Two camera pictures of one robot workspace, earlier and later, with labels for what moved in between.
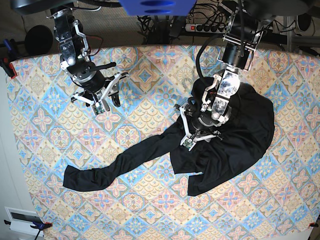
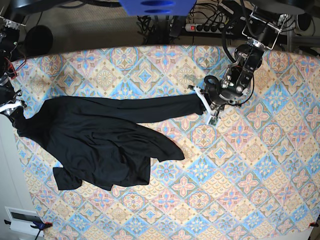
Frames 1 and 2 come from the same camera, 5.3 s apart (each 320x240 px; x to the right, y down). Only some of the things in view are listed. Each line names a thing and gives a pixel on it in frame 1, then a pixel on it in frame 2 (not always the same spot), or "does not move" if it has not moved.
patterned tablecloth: (279, 199) does not move
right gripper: (198, 123) to (221, 92)
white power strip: (206, 28) does not move
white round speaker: (303, 21) does not move
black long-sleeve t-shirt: (242, 138) to (99, 142)
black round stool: (38, 40) does not move
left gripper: (96, 87) to (8, 96)
